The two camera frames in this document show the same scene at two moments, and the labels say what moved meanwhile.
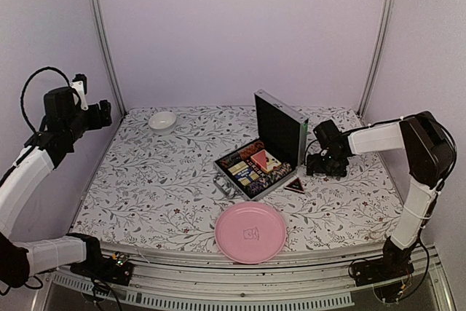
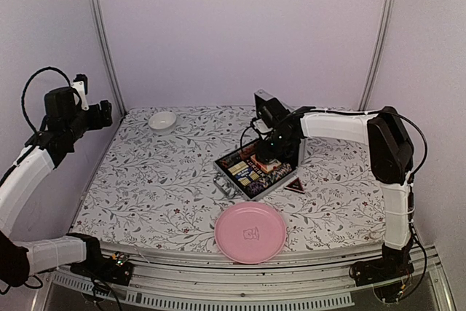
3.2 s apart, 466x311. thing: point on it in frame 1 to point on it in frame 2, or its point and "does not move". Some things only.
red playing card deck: x=265 y=160 does not move
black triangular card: x=295 y=185 does not move
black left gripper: x=105 y=111 does not move
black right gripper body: x=343 y=159 to x=279 y=146
